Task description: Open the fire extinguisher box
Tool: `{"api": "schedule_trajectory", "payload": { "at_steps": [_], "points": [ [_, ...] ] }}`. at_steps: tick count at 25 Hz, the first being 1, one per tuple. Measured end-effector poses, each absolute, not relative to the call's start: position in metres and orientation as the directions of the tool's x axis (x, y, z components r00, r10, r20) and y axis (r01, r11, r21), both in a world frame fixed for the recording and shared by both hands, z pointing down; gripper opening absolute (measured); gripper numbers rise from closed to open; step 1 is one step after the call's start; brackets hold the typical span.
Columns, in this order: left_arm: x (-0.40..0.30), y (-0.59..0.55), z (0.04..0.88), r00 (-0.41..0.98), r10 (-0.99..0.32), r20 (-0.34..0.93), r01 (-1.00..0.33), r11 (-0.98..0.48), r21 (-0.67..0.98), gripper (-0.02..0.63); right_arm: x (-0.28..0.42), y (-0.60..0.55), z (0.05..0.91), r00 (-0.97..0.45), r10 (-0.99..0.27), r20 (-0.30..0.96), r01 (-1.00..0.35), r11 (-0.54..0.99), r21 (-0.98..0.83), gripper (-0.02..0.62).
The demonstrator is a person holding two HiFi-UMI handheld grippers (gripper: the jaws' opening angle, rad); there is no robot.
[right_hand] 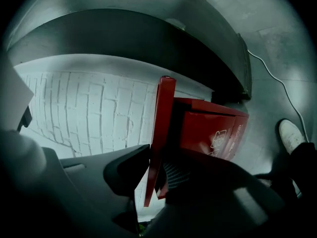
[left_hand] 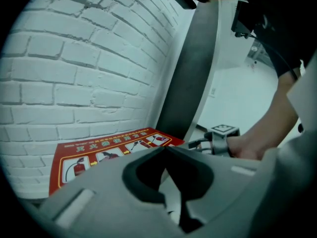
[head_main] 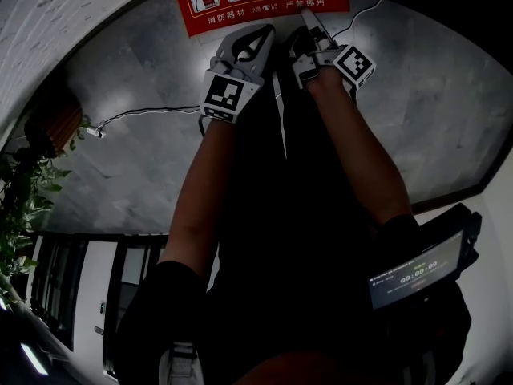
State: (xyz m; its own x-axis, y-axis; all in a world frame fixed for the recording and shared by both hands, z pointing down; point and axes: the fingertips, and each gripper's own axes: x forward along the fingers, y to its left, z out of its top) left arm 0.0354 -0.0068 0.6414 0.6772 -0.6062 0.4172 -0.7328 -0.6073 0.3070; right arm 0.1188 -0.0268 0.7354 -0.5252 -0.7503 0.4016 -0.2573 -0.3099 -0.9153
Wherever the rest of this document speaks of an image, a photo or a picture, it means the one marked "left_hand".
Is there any person's black shirt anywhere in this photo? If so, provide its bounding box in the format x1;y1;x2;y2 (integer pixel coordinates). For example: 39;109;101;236
235;0;317;80

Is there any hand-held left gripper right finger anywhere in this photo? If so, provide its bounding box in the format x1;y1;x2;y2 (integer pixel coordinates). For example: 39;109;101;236
165;146;261;238

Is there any person's right hand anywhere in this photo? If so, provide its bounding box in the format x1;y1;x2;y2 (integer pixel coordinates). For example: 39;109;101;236
227;134;267;161

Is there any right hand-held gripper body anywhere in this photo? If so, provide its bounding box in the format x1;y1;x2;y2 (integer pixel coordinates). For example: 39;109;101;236
203;124;241;158

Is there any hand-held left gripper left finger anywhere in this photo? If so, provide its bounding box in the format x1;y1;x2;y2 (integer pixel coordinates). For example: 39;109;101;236
39;146;185;238

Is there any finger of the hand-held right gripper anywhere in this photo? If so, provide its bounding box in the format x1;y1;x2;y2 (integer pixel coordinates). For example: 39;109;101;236
184;138;206;150

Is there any black display device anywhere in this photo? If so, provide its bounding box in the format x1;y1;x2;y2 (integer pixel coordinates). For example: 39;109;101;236
231;0;256;39

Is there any person's right forearm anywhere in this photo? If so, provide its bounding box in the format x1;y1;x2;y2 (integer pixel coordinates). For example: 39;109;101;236
241;69;306;153

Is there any black device cable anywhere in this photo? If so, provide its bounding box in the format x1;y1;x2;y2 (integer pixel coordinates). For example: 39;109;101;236
249;33;299;81

